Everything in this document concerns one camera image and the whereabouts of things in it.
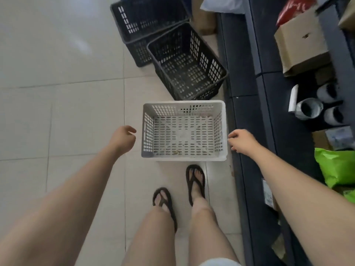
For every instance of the person's left hand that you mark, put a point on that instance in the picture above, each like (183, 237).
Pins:
(122, 139)

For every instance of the person's right hand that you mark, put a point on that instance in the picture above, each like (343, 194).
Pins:
(242, 141)

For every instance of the person's left thumb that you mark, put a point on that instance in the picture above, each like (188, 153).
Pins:
(131, 129)

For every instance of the person's right thumb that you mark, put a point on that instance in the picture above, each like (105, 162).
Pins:
(234, 133)

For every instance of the person's right forearm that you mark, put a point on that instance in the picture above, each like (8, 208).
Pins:
(307, 207)

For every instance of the person's left forearm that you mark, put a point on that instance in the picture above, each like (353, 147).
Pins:
(55, 207)

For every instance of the white plastic crate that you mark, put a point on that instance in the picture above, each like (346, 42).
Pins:
(183, 130)

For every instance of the dark metal shelf rack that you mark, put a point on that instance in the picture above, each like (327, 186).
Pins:
(249, 80)

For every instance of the black right flip-flop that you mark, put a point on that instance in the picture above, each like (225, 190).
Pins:
(191, 180)

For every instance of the black flip-flop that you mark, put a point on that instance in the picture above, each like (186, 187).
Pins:
(166, 203)
(191, 180)

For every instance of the white paper label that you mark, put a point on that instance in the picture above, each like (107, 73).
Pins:
(268, 192)

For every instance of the white folded paper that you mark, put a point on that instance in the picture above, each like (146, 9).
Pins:
(293, 98)

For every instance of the black left flip-flop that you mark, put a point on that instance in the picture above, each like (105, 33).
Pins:
(166, 203)

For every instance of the black plastic crate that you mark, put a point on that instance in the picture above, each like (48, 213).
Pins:
(187, 62)
(147, 19)

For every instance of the person's right leg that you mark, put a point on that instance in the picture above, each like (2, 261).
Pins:
(208, 227)

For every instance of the person's leg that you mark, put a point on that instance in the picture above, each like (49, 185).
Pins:
(208, 227)
(155, 235)

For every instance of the white tape roll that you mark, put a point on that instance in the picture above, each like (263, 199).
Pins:
(328, 92)
(334, 115)

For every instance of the green plastic bag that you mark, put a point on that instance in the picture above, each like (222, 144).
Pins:
(337, 167)

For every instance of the person's left leg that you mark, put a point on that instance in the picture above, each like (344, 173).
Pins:
(155, 235)

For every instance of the brown cardboard box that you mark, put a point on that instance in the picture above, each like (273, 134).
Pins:
(302, 44)

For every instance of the white shorts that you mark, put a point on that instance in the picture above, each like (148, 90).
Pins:
(216, 261)

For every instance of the white plastic bag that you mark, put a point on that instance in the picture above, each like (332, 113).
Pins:
(222, 4)

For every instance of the red plastic packet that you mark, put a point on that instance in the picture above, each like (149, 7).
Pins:
(294, 9)

